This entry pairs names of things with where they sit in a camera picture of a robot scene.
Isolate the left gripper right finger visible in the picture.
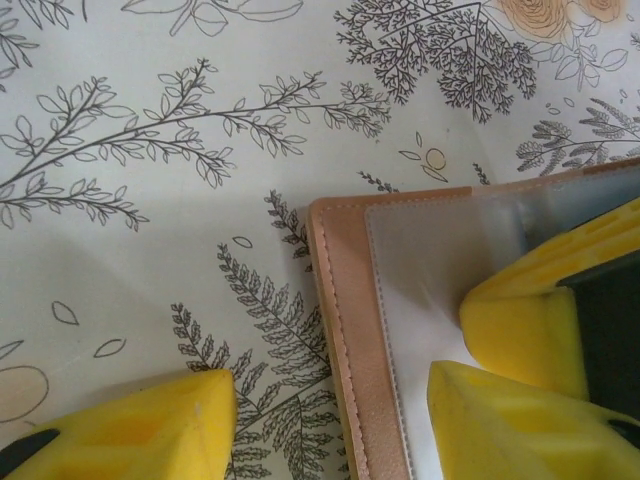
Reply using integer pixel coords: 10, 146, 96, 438
428, 359, 640, 480

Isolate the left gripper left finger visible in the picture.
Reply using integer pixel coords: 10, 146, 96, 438
0, 368, 238, 480

